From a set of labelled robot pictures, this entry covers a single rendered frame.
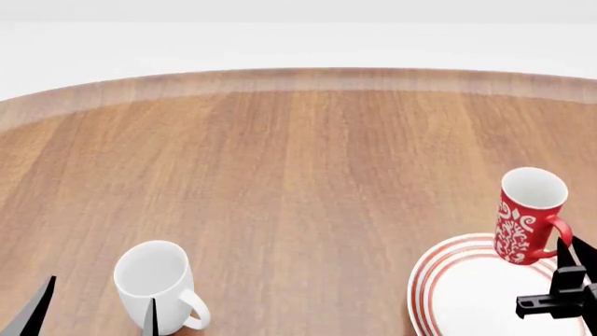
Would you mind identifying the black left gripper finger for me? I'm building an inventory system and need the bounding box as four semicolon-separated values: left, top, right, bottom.
141;297;158;336
0;274;58;336

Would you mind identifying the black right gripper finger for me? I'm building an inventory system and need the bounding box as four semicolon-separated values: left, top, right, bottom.
555;236;580;270
570;234;597;286

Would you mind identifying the white mug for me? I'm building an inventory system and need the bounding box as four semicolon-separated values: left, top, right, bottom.
112;239;212;336

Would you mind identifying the red patterned mug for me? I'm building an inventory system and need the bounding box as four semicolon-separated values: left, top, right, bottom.
493;166;575;266

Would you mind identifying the white plate with red rings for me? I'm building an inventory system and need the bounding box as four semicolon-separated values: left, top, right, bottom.
406;232;590;336

